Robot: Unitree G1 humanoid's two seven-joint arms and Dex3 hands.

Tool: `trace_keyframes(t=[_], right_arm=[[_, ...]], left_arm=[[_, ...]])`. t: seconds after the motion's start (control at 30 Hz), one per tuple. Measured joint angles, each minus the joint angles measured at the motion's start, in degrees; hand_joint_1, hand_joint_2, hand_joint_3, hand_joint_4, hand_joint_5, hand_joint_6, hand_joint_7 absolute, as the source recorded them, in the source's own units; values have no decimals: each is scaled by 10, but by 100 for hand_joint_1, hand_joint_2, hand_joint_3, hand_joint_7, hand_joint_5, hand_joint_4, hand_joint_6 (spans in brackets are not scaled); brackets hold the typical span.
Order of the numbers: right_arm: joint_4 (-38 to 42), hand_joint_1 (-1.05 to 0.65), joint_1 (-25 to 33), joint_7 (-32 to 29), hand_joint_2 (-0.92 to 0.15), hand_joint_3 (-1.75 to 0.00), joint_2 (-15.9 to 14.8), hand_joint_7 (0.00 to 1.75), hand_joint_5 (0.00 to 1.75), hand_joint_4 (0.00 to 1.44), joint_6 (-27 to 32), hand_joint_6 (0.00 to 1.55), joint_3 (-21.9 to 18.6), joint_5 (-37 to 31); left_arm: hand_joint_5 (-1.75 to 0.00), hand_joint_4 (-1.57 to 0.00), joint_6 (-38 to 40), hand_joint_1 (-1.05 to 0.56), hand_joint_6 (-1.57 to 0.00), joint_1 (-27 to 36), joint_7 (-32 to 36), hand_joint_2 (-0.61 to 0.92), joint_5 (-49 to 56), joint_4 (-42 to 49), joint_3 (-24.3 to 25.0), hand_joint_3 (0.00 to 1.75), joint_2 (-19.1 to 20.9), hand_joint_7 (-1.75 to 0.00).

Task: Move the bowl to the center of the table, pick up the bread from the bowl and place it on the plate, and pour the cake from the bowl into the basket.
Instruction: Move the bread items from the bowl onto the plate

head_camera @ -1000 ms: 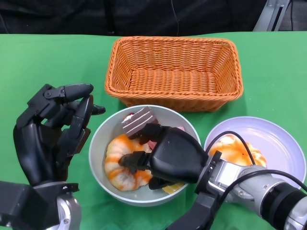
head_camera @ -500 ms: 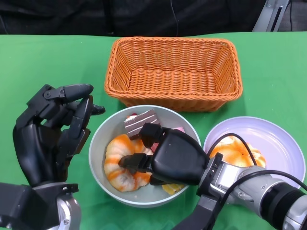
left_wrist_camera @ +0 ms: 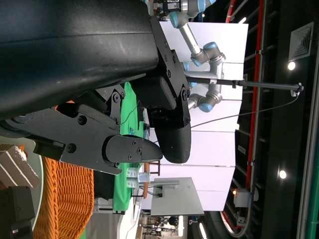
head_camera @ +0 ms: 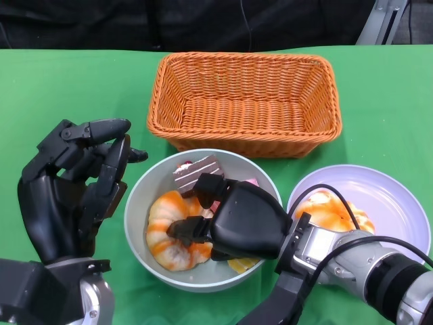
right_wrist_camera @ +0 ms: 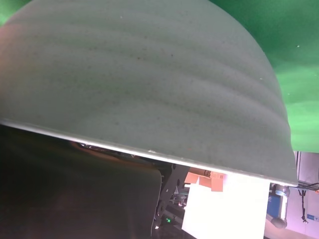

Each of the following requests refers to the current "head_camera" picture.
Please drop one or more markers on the grey metal frame stand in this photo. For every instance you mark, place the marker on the grey metal frame stand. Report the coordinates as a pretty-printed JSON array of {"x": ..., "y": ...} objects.
[{"x": 373, "y": 27}]

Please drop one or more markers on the black backdrop cloth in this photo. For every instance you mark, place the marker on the black backdrop cloth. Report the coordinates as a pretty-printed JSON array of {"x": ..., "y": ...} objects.
[{"x": 135, "y": 23}]

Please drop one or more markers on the orange wicker basket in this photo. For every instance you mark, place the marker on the orange wicker basket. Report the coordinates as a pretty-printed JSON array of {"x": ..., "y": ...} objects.
[{"x": 247, "y": 111}]

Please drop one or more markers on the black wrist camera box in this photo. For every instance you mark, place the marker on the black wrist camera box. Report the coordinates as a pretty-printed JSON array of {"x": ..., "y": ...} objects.
[
  {"x": 284, "y": 298},
  {"x": 34, "y": 291}
]

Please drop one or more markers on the pale green bowl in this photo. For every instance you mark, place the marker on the pale green bowl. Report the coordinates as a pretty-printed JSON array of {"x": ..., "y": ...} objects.
[{"x": 145, "y": 189}]

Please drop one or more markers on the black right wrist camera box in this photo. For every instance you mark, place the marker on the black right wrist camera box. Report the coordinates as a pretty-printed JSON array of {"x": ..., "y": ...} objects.
[{"x": 284, "y": 298}]

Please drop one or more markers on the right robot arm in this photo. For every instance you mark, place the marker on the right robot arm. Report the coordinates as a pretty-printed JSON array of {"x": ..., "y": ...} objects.
[{"x": 372, "y": 271}]

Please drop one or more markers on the brown chocolate cake slice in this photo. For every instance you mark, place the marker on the brown chocolate cake slice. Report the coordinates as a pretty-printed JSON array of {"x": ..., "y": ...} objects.
[{"x": 196, "y": 176}]

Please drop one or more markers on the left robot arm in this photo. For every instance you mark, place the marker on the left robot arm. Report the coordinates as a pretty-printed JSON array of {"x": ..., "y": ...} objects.
[{"x": 98, "y": 301}]

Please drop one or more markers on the white round plate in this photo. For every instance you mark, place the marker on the white round plate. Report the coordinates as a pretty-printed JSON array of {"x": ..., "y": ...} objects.
[{"x": 389, "y": 196}]

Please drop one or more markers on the orange striped bread roll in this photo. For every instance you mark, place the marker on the orange striped bread roll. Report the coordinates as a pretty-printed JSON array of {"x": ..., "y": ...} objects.
[{"x": 324, "y": 213}]

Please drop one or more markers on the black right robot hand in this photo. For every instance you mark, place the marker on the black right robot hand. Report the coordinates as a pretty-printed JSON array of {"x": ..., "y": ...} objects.
[{"x": 250, "y": 220}]

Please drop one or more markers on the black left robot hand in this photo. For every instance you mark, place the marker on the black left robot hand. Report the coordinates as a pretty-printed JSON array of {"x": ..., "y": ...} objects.
[{"x": 50, "y": 210}]

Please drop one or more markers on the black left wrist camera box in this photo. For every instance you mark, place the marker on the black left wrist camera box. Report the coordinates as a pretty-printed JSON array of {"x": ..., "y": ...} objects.
[{"x": 34, "y": 291}]

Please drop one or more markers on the green tablecloth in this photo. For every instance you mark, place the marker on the green tablecloth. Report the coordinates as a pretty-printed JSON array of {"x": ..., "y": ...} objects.
[{"x": 84, "y": 84}]

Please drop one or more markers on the salmon striped cake slice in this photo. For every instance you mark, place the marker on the salmon striped cake slice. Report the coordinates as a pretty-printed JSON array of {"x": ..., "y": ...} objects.
[{"x": 215, "y": 206}]

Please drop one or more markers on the pink cake slice with cherry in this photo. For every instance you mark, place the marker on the pink cake slice with cherry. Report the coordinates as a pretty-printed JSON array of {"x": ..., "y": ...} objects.
[{"x": 251, "y": 182}]

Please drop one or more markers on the yellow cake slice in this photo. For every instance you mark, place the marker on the yellow cake slice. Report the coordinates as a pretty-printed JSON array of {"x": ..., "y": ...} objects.
[{"x": 242, "y": 265}]

